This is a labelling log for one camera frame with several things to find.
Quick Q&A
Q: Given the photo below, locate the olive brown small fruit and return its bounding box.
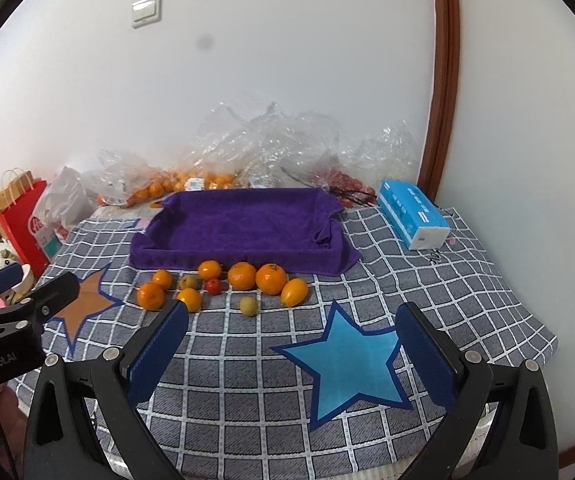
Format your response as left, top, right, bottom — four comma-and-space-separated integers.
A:
178, 273, 201, 290

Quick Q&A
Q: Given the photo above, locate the small red tomato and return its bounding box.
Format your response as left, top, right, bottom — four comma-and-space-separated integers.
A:
204, 278, 222, 296

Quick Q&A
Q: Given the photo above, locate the small round orange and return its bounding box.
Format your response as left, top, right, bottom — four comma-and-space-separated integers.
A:
198, 260, 222, 282

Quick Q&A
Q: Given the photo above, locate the small yellow green fruit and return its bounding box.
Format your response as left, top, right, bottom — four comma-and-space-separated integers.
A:
239, 296, 258, 318

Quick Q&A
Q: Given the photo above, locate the medium orange mandarin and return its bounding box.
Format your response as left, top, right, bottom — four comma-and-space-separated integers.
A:
227, 261, 256, 290

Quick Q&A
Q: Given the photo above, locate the large bumpy orange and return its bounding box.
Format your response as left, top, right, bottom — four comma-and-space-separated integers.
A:
255, 263, 288, 296

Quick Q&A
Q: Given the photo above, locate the oval yellow kumquat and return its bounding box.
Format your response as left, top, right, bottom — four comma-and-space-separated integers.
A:
280, 278, 309, 308

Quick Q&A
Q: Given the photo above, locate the floral white bag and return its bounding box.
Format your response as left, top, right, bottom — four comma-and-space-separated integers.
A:
0, 237, 35, 309

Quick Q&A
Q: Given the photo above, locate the red paper shopping bag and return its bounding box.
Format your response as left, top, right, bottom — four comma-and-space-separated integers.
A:
0, 169, 49, 278

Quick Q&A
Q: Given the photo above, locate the white plastic bag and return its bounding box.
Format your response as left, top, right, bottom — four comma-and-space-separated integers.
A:
28, 167, 96, 261

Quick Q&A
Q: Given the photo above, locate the bag of small oranges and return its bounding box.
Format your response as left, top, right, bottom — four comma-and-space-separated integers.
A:
82, 150, 173, 208

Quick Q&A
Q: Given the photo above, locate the grey checked table cloth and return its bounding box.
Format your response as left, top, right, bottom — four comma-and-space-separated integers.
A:
6, 205, 560, 480

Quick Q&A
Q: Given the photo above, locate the bag of kumquats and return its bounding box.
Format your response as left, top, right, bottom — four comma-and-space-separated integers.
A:
173, 103, 288, 188

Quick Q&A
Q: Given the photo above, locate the purple towel lined tray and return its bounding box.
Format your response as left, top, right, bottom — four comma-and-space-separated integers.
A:
129, 188, 360, 276

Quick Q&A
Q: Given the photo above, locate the blue tissue pack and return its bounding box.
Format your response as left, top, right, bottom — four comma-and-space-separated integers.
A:
377, 180, 450, 250

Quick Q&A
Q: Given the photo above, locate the bag of red tomatoes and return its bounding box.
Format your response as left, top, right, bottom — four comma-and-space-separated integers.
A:
309, 122, 421, 195

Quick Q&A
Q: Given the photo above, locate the brown wooden door frame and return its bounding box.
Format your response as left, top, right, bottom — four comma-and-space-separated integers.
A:
417, 0, 461, 200

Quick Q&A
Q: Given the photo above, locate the white wall switch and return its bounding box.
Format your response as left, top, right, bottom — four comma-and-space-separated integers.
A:
131, 0, 162, 29

